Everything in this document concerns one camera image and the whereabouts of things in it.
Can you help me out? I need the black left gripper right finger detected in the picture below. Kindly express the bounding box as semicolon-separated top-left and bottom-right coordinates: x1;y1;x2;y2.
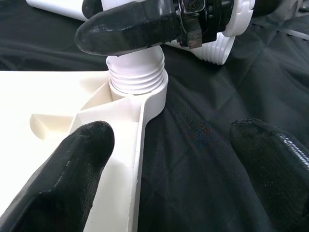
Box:
229;117;309;232

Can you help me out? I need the white plastic children table top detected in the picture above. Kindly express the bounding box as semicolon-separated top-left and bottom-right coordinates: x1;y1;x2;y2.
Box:
0;70;169;232

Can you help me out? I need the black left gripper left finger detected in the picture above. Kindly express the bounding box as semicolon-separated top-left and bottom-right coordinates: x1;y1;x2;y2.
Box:
0;120;115;232

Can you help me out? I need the black table cloth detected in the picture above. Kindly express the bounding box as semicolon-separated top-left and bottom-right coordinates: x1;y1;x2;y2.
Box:
0;0;309;232

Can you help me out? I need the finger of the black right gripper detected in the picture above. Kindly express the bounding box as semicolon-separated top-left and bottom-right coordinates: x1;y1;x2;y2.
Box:
82;0;104;19
74;0;185;56

